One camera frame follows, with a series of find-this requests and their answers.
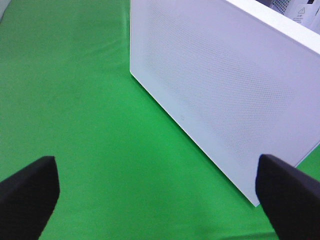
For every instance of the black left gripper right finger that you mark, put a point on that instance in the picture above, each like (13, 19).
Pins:
(289, 198)

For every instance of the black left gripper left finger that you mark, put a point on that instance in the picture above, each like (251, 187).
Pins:
(28, 199)

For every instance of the white microwave door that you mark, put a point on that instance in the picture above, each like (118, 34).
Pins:
(239, 78)

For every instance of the white microwave oven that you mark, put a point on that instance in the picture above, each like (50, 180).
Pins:
(304, 12)

